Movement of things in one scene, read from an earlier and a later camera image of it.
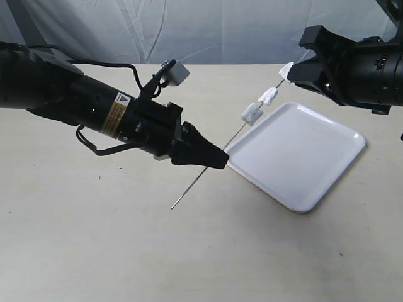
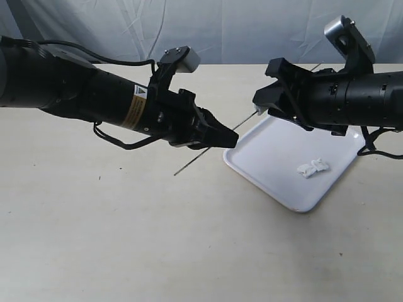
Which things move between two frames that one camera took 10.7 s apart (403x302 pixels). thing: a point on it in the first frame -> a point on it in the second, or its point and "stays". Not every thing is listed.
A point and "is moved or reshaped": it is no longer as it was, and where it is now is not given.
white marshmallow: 283,72 is moved or reshaped
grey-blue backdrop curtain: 200,32 stays
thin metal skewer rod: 225,150 -> 233,129
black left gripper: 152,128 -> 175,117
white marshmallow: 267,97 is moved or reshaped
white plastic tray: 295,154 stays
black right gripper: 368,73 -> 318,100
